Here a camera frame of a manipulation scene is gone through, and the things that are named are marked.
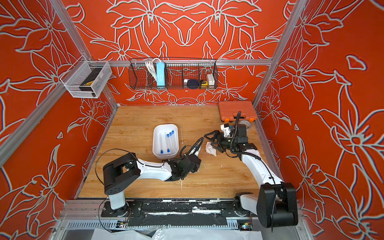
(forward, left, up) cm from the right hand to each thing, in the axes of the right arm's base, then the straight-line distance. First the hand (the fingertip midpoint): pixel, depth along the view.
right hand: (205, 140), depth 78 cm
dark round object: (+38, +7, +8) cm, 40 cm away
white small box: (+35, -4, +14) cm, 38 cm away
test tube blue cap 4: (+12, +20, -17) cm, 29 cm away
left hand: (-3, +3, -13) cm, 14 cm away
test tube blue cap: (+2, +27, -16) cm, 32 cm away
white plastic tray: (+17, +29, -13) cm, 36 cm away
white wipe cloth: (-1, -3, -8) cm, 8 cm away
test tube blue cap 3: (+11, +22, -17) cm, 30 cm away
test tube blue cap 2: (+3, +23, -17) cm, 29 cm away
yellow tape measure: (+36, -1, +10) cm, 37 cm away
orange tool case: (+37, -21, -15) cm, 45 cm away
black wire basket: (+44, +20, +13) cm, 50 cm away
